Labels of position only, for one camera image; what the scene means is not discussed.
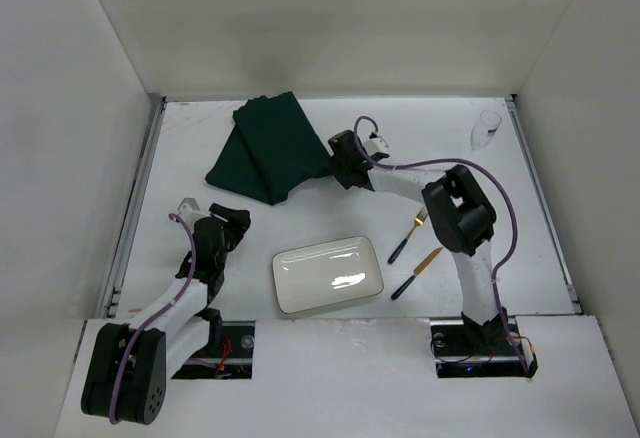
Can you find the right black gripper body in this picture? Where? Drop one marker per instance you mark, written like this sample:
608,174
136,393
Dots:
341,156

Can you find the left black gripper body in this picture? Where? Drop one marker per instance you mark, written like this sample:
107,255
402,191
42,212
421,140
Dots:
232,219

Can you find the dark green cloth napkin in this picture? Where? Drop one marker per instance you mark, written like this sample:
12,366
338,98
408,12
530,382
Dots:
271,150

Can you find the gold fork green handle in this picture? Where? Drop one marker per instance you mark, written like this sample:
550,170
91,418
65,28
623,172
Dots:
418,221

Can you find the white rectangular plate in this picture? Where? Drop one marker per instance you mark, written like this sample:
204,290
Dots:
326,274

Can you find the gold knife green handle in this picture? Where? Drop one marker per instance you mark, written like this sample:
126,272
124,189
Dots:
416,272

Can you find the clear champagne flute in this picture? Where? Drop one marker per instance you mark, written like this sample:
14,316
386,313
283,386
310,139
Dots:
484,129

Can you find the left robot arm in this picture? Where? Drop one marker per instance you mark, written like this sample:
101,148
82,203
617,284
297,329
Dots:
180,334

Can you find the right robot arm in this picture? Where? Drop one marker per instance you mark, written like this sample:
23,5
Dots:
460,213

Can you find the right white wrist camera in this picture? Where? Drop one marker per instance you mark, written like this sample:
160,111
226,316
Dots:
376,145

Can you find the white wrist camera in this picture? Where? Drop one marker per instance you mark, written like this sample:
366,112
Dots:
376,145
189,210

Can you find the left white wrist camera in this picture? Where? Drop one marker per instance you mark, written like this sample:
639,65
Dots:
189,210

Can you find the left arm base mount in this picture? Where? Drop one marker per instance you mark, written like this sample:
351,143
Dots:
228,355

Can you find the left aluminium table rail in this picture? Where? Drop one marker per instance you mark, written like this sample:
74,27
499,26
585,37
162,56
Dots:
115,275

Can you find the aluminium table rail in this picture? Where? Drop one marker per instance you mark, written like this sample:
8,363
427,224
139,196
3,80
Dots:
115,275
551,229

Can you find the right aluminium table rail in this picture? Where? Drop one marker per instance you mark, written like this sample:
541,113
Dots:
551,229

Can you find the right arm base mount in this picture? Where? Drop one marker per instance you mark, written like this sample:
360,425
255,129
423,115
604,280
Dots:
457,357

